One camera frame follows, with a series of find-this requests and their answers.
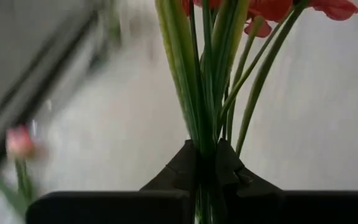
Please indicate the red artificial flower bunch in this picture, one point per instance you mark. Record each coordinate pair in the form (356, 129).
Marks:
(204, 93)

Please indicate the pink tulip with green stem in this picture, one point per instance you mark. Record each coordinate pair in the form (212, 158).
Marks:
(19, 143)

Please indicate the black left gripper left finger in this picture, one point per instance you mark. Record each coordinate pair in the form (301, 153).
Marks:
(179, 174)

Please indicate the black table frame rail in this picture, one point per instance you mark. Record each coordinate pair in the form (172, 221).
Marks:
(20, 116)

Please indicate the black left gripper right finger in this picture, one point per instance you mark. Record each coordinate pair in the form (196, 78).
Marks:
(232, 174)

